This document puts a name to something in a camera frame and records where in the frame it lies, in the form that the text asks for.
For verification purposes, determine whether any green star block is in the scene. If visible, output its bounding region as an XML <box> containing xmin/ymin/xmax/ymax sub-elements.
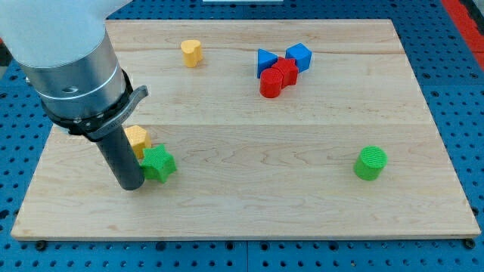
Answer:
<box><xmin>141</xmin><ymin>144</ymin><xmax>177</xmax><ymax>184</ymax></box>

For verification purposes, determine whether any green cylinder block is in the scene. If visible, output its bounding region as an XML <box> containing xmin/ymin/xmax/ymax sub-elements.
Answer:
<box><xmin>353</xmin><ymin>145</ymin><xmax>388</xmax><ymax>181</ymax></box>

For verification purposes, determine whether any red cylinder block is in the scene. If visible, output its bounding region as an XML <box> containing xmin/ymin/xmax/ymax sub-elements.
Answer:
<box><xmin>259</xmin><ymin>68</ymin><xmax>283</xmax><ymax>98</ymax></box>

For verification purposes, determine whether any blue cube block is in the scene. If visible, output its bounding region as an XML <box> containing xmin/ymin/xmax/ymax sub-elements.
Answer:
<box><xmin>285</xmin><ymin>43</ymin><xmax>312</xmax><ymax>73</ymax></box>

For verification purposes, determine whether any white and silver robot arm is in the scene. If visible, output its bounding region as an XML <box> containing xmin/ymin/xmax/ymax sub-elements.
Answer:
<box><xmin>1</xmin><ymin>0</ymin><xmax>147</xmax><ymax>141</ymax></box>

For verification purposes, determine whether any yellow hexagon block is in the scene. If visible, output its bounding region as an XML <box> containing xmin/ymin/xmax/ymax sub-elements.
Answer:
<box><xmin>124</xmin><ymin>125</ymin><xmax>152</xmax><ymax>159</ymax></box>

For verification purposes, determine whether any light wooden board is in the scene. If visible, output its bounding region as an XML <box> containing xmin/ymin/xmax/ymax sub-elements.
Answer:
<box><xmin>11</xmin><ymin>20</ymin><xmax>481</xmax><ymax>241</ymax></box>

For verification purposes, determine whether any red star block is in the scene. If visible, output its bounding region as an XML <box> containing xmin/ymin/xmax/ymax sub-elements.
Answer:
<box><xmin>271</xmin><ymin>57</ymin><xmax>299</xmax><ymax>88</ymax></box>

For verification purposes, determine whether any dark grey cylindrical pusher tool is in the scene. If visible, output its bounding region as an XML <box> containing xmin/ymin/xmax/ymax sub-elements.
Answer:
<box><xmin>96</xmin><ymin>126</ymin><xmax>144</xmax><ymax>190</ymax></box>

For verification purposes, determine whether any blue triangle block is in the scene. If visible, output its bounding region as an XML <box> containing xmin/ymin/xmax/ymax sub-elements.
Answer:
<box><xmin>256</xmin><ymin>48</ymin><xmax>278</xmax><ymax>79</ymax></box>

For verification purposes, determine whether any yellow heart block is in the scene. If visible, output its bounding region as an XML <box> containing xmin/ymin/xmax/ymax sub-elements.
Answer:
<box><xmin>181</xmin><ymin>39</ymin><xmax>203</xmax><ymax>68</ymax></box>

